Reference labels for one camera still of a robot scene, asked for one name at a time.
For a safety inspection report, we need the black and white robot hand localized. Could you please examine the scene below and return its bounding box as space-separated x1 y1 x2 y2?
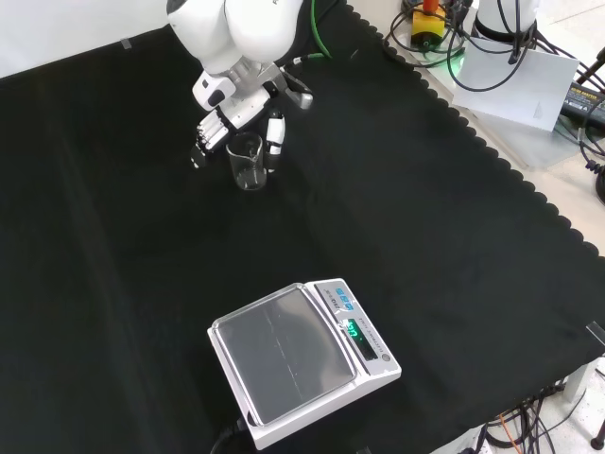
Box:
188 70 287 174

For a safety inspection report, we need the clear glass beaker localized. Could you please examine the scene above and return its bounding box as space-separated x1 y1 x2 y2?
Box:
225 132 268 192

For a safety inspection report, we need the black bench cloth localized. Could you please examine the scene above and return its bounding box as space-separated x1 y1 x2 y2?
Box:
0 0 605 454

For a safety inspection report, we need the yellow stop button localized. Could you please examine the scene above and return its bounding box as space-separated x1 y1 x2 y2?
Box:
409 0 448 51

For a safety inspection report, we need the white electronic balance steel pan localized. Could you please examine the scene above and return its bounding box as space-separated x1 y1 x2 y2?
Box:
206 277 403 451

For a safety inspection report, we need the black power adapter yellow label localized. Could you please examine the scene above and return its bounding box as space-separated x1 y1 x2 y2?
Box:
560 79 605 130

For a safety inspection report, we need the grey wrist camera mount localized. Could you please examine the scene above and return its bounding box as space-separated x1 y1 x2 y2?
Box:
281 75 315 112

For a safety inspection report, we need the green cable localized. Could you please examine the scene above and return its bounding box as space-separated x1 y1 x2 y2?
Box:
292 0 335 66

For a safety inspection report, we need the black looped cable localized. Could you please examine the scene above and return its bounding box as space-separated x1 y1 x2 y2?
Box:
446 13 543 94

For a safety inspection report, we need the black balance power cable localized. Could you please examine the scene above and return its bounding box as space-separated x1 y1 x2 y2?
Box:
209 414 250 454

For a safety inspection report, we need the black cable with plug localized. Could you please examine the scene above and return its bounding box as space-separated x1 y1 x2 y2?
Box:
572 46 605 205

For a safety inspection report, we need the orange cable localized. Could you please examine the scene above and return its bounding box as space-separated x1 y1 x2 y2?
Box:
498 410 517 446

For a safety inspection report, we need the black cable bundle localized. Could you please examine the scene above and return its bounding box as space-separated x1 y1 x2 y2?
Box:
465 373 605 454

